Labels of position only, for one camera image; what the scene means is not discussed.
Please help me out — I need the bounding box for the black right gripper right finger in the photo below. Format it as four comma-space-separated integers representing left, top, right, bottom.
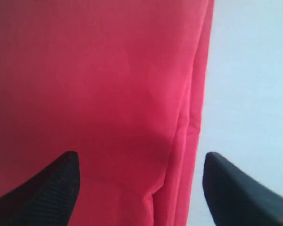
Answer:
202, 152, 283, 226

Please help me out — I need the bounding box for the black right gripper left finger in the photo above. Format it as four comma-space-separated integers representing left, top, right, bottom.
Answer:
0, 151, 80, 226

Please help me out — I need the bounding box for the red table cloth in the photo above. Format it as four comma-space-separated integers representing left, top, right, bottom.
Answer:
0, 0, 214, 226

